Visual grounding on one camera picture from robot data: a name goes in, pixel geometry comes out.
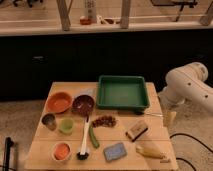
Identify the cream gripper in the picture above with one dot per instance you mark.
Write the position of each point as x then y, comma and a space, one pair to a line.
168, 117

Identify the blue sponge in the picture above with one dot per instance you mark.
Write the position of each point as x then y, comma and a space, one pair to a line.
114, 152

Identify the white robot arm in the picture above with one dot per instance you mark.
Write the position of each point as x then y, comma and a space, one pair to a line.
185, 83

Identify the dark red bowl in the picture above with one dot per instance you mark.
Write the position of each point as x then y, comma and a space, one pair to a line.
83, 105

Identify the white bowl orange contents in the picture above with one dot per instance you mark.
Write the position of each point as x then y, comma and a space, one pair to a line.
61, 152

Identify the small red bowl on shelf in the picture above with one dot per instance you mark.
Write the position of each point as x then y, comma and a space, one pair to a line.
85, 21

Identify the yellow corn cob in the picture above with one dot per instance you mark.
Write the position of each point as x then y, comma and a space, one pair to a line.
149, 152

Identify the green plastic tray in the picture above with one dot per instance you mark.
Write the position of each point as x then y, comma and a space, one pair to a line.
122, 93

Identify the brown grape bunch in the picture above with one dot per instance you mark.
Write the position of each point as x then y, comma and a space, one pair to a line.
105, 121

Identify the green cucumber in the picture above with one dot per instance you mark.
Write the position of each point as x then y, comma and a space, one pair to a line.
93, 138

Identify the wooden table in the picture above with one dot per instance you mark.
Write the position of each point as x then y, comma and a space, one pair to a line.
156, 137

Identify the green cup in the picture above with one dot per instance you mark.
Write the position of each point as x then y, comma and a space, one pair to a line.
66, 126

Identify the metal cup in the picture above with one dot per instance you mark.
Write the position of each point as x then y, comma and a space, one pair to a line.
49, 121

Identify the black stand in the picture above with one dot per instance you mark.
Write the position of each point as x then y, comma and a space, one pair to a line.
6, 159

